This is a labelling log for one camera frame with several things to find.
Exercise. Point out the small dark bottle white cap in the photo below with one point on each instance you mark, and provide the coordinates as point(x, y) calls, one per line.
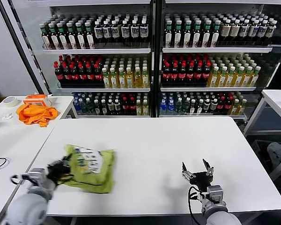
point(97, 108)
point(193, 107)
point(200, 107)
point(104, 108)
point(206, 105)
point(214, 105)
point(117, 107)
point(111, 107)

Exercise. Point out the orange and white box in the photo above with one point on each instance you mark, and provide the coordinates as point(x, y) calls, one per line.
point(35, 102)

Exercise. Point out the dark bottle green cap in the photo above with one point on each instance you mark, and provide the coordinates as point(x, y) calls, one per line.
point(187, 37)
point(168, 37)
point(46, 39)
point(206, 37)
point(178, 37)
point(197, 37)
point(215, 37)
point(72, 38)
point(90, 38)
point(55, 39)
point(82, 38)
point(63, 39)

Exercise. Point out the white side table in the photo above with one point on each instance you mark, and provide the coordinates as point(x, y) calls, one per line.
point(14, 140)
point(277, 98)

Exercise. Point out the blue water bottle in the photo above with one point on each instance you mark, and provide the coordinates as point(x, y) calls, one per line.
point(163, 106)
point(171, 106)
point(77, 106)

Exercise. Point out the cola bottle red cap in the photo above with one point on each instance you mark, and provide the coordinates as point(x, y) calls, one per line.
point(132, 108)
point(199, 75)
point(228, 105)
point(59, 76)
point(75, 76)
point(206, 75)
point(90, 76)
point(175, 75)
point(221, 105)
point(182, 75)
point(190, 75)
point(166, 75)
point(125, 108)
point(67, 76)
point(83, 76)
point(98, 76)

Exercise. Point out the light green t-shirt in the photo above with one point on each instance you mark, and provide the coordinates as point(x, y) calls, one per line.
point(103, 168)

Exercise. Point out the grey bag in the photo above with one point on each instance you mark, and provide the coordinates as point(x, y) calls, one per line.
point(278, 152)

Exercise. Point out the white beverage cabinet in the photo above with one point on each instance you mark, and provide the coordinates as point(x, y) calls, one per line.
point(96, 8)
point(213, 8)

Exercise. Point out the large white work table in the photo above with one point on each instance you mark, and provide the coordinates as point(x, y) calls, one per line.
point(84, 131)

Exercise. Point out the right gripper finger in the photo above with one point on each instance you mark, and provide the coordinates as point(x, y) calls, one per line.
point(189, 174)
point(210, 171)

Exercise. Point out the dark bottle beige label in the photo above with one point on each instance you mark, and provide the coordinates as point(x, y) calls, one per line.
point(226, 31)
point(235, 31)

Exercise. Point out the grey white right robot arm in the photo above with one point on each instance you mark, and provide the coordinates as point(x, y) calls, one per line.
point(220, 216)

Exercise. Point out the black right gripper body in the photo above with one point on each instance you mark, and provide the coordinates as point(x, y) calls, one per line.
point(202, 180)

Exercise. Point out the crumpled orange cloth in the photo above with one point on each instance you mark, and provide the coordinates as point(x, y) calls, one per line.
point(35, 114)

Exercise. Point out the green clear bottle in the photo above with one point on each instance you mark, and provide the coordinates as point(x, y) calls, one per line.
point(178, 106)
point(90, 106)
point(84, 106)
point(186, 106)

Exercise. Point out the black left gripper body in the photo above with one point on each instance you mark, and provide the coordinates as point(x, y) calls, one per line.
point(58, 171)

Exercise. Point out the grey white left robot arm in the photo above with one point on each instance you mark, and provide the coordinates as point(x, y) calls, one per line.
point(25, 206)

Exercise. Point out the beige tape roll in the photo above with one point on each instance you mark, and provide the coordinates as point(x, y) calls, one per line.
point(7, 104)

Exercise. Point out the black plastic crate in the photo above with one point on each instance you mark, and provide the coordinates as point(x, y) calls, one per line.
point(260, 145)

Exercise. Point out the dark bottle blue label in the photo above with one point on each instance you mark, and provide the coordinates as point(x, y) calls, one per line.
point(125, 32)
point(135, 32)
point(144, 32)
point(254, 31)
point(107, 32)
point(116, 32)
point(271, 32)
point(98, 32)
point(244, 31)
point(262, 32)

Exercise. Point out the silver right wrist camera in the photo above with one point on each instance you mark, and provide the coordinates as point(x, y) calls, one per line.
point(215, 193)

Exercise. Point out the white cabinet shelf board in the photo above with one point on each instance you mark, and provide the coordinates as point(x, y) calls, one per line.
point(208, 89)
point(96, 51)
point(112, 116)
point(201, 116)
point(103, 90)
point(215, 50)

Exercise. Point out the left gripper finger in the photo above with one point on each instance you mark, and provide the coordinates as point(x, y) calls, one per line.
point(64, 160)
point(69, 159)

